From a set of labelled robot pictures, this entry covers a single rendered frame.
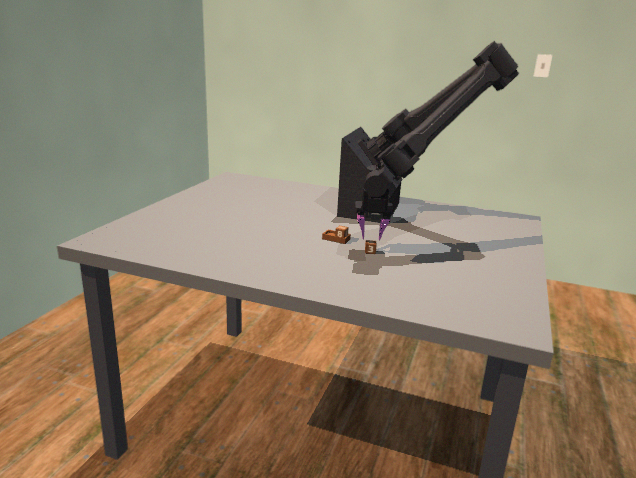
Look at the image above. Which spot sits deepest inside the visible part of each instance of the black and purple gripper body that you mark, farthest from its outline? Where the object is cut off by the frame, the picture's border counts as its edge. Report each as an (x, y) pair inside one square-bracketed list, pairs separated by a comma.
[(360, 211)]

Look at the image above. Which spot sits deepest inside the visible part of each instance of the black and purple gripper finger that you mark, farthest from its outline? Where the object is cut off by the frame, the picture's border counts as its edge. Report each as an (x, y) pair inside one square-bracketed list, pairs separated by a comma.
[(383, 225), (361, 220)]

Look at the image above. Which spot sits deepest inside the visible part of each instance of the brown cube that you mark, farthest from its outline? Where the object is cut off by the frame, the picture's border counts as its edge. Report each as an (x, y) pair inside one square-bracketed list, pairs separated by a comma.
[(370, 247), (341, 231)]

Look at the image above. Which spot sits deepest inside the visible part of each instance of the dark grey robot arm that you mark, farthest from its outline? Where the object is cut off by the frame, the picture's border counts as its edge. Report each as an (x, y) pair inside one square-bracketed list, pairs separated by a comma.
[(428, 121)]

